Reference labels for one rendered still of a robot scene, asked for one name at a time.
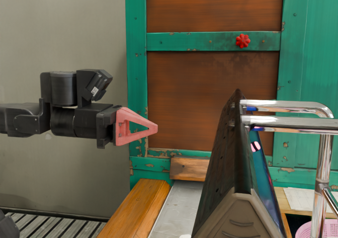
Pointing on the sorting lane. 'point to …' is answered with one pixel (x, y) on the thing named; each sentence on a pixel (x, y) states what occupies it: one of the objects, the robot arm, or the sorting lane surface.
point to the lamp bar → (238, 184)
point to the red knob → (242, 41)
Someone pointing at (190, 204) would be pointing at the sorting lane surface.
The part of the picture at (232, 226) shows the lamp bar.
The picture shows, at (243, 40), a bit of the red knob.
